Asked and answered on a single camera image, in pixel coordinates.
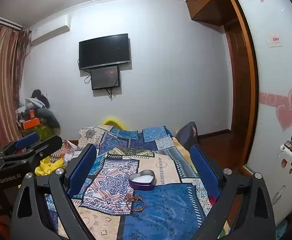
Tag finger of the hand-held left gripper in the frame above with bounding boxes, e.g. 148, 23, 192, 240
0, 132, 40, 159
2, 135, 63, 172

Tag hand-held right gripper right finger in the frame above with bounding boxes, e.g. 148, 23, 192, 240
190, 144, 276, 240

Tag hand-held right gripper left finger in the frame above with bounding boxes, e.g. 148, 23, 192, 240
10, 144, 96, 240

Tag red string bracelet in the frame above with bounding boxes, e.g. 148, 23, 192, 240
115, 199, 132, 212

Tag brown cord bracelet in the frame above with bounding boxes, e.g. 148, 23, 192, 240
125, 194, 143, 202

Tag purple heart-shaped tin box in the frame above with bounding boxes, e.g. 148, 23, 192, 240
128, 169, 157, 190

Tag orange beaded bracelet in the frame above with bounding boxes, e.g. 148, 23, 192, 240
127, 199, 146, 212

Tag orange box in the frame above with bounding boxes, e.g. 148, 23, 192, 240
21, 117, 42, 130

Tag yellow cloth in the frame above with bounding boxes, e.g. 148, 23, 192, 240
35, 152, 67, 177

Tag dark purple bag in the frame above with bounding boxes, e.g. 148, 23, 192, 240
175, 122, 199, 146

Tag pile of clothes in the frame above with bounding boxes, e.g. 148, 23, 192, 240
16, 89, 61, 140

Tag yellow object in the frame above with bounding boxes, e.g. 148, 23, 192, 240
101, 116, 125, 131

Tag blue patchwork blanket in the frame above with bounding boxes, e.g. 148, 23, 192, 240
45, 124, 234, 240

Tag striped pink curtain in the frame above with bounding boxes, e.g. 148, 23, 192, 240
0, 21, 32, 150

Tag white cabinet with stickers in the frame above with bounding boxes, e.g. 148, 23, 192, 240
268, 144, 292, 222

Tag brown wooden door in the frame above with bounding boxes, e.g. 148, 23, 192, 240
224, 17, 249, 136

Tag pink heart stickers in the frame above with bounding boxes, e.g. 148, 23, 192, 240
276, 88, 292, 132

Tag white air conditioner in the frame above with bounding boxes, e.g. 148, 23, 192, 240
30, 15, 71, 46

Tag white sliding wardrobe door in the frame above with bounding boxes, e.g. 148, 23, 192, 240
229, 0, 292, 180

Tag paper note with red print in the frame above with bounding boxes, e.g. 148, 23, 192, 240
269, 33, 283, 47

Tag wooden overhead cabinet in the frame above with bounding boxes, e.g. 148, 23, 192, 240
185, 0, 239, 27

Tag small black wall monitor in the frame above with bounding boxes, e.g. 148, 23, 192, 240
90, 65, 121, 91

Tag large black wall television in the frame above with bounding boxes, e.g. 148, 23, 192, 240
78, 33, 132, 70

